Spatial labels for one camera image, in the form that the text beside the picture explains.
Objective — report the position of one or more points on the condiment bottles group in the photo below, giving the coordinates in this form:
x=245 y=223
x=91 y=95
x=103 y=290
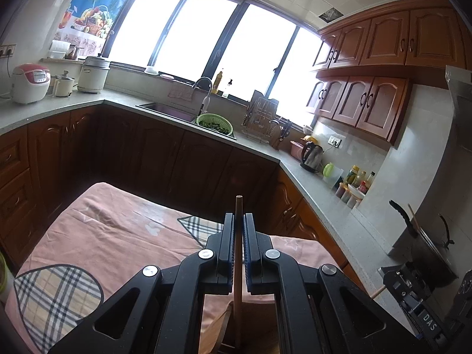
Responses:
x=353 y=188

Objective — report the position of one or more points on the oil bottle on sill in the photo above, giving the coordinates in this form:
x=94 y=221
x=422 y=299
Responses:
x=217 y=81

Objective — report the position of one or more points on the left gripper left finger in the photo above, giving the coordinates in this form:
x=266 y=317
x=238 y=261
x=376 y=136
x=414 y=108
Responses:
x=159 y=310

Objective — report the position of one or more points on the lower wooden counter cabinets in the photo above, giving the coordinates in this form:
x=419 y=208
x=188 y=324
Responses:
x=45 y=165

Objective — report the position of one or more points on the red white rice cooker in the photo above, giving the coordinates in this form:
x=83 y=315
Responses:
x=29 y=83

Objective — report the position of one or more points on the small white lidded pot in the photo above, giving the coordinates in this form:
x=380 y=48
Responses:
x=63 y=85

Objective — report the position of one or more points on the wall power socket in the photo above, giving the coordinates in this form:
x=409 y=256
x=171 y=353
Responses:
x=7 y=51

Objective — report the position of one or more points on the steel sink faucet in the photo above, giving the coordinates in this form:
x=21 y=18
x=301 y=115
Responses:
x=206 y=100

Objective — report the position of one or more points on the green lid plastic jug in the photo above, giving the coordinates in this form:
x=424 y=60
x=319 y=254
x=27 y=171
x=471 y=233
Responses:
x=331 y=174

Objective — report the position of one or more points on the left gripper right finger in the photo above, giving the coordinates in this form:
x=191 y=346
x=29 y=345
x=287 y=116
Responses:
x=319 y=310

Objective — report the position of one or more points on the brown carved chopstick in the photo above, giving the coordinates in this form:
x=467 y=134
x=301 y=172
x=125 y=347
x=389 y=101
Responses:
x=377 y=292

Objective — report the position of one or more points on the range hood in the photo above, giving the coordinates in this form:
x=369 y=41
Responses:
x=460 y=88

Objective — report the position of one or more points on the black wok with lid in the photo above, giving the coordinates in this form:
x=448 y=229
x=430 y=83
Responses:
x=435 y=269

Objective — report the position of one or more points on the white electric cooker pot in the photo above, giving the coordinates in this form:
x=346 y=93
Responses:
x=93 y=74

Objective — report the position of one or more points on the light wooden chopstick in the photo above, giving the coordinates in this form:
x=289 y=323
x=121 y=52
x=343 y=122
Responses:
x=238 y=269

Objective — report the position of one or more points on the pink heart-print tablecloth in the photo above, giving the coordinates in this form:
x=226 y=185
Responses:
x=92 y=249

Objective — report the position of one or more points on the steel electric kettle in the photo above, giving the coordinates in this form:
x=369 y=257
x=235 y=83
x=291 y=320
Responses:
x=311 y=156

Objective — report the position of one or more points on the upper wooden wall cabinets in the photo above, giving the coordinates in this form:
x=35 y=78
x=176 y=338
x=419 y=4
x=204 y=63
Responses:
x=367 y=63

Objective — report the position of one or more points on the tropical fruit wall poster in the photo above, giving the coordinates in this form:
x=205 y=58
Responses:
x=87 y=23

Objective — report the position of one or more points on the wooden utensil holder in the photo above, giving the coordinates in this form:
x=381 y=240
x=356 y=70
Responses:
x=253 y=330

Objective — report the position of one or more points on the dish drying rack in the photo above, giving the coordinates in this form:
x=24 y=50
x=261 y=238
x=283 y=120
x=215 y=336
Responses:
x=260 y=118

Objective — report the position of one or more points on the green colander basin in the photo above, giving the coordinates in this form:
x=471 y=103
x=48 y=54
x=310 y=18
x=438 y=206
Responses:
x=216 y=123

